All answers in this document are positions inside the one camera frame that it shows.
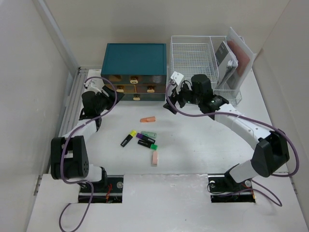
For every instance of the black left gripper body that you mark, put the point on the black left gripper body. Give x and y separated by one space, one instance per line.
103 102

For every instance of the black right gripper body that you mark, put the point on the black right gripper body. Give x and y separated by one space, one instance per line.
186 95

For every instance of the teal drawer cabinet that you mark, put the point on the teal drawer cabinet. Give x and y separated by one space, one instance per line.
137 70

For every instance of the Canon setup guide booklet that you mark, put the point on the Canon setup guide booklet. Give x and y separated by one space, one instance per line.
226 63

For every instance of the black purple highlighter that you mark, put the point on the black purple highlighter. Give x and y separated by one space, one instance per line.
145 138

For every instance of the black green highlighter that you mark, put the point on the black green highlighter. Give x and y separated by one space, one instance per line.
147 145

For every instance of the black yellow highlighter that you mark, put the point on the black yellow highlighter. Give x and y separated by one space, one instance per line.
132 134

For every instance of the pink eraser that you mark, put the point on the pink eraser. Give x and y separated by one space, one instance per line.
155 158

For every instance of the clear mesh zip pouch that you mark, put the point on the clear mesh zip pouch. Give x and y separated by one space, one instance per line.
245 57

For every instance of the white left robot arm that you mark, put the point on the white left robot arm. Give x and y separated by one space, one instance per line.
69 157

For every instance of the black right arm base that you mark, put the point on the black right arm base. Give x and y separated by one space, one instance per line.
224 189

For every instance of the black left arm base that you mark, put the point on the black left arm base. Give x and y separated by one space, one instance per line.
111 191

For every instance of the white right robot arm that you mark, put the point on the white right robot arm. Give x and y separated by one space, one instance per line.
270 148

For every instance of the orange transparent stapler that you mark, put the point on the orange transparent stapler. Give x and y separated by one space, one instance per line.
148 119

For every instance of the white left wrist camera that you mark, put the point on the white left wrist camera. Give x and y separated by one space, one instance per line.
95 85

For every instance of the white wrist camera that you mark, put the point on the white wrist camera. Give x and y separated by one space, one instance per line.
95 85
177 78

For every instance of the aluminium rail frame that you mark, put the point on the aluminium rail frame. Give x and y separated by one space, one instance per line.
72 102

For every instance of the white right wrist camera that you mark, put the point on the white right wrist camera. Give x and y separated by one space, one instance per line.
177 78

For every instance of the white wire desk organizer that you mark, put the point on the white wire desk organizer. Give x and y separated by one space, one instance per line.
190 55

